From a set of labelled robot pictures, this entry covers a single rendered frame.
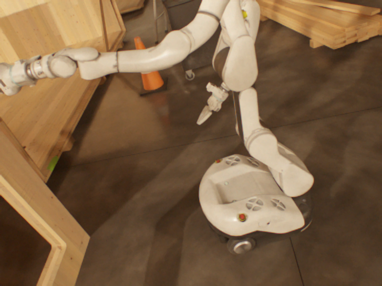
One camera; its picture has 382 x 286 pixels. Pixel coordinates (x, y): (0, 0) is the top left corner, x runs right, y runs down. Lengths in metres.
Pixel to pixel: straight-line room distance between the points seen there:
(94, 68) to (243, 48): 0.62
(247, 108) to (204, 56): 2.47
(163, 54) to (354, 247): 1.54
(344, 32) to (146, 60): 3.24
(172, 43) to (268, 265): 1.40
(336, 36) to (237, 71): 2.71
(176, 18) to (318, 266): 2.90
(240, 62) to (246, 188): 0.85
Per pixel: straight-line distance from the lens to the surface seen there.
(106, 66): 0.92
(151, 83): 3.93
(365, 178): 2.33
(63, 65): 0.93
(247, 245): 1.83
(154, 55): 0.91
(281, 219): 1.72
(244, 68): 1.28
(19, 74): 1.03
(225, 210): 1.67
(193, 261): 1.96
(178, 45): 0.91
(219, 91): 1.65
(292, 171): 1.71
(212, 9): 0.96
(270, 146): 1.55
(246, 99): 1.41
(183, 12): 3.66
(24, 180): 1.45
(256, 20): 1.57
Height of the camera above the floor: 1.65
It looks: 36 degrees down
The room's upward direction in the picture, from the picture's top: 18 degrees counter-clockwise
